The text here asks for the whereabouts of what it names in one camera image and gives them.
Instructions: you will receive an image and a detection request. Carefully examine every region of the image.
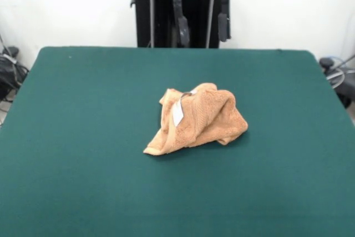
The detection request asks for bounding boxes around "peach terry towel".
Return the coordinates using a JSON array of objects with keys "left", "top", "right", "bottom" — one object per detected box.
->
[{"left": 143, "top": 82, "right": 249, "bottom": 157}]

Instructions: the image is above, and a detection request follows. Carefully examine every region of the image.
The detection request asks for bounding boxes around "dark green table cloth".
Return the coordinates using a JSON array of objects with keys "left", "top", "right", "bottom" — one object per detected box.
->
[{"left": 0, "top": 46, "right": 355, "bottom": 237}]

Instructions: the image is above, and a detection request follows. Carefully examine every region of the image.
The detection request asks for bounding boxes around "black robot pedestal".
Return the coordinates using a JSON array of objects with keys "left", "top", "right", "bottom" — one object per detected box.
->
[{"left": 129, "top": 0, "right": 231, "bottom": 48}]

